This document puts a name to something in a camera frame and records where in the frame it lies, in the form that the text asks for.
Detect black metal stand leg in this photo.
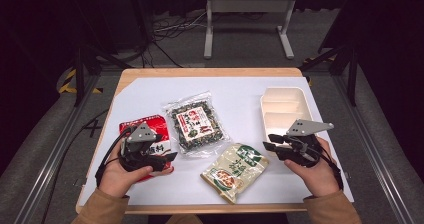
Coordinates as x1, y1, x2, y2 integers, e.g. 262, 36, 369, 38
297, 43, 360, 107
70, 43, 135, 107

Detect bundle of floor cables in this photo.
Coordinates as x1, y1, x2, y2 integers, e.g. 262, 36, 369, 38
141, 11, 208, 69

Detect thin black floor cable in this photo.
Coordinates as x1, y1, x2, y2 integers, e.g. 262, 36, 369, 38
39, 108, 111, 224

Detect person's left hand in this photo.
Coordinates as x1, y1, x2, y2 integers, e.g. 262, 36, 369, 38
98, 139, 174, 199

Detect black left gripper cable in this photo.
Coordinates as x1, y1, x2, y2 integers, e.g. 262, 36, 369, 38
94, 133, 132, 188

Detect beige and green snack packet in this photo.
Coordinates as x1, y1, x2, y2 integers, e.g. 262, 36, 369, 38
199, 142, 271, 205

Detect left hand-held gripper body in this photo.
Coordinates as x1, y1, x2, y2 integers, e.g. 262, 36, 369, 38
118, 122, 164, 174

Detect white metal stand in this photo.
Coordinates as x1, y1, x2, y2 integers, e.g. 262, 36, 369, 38
203, 0, 299, 60

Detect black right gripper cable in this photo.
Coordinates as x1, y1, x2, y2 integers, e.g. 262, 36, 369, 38
312, 143, 345, 190

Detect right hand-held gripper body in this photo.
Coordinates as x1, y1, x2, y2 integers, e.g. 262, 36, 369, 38
275, 118, 335, 168

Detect clear packet of dark seaweed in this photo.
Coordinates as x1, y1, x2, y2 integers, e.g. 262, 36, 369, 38
161, 90, 231, 159

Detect cream divided box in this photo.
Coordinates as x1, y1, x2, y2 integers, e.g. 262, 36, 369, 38
259, 86, 315, 158

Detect red snack packet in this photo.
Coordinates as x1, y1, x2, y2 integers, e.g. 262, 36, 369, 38
118, 114, 175, 184

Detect person's tan clothing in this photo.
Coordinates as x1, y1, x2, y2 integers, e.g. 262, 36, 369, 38
164, 214, 204, 224

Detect white paper sheet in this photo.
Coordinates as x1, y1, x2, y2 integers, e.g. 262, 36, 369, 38
78, 76, 355, 207

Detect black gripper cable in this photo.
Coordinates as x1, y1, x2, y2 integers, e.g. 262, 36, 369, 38
94, 133, 132, 188
312, 143, 345, 190

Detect person's right hand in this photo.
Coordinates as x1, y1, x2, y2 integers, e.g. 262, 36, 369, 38
283, 137, 341, 198

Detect aluminium floor rail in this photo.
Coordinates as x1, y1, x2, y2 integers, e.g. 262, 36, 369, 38
332, 73, 417, 224
12, 73, 102, 224

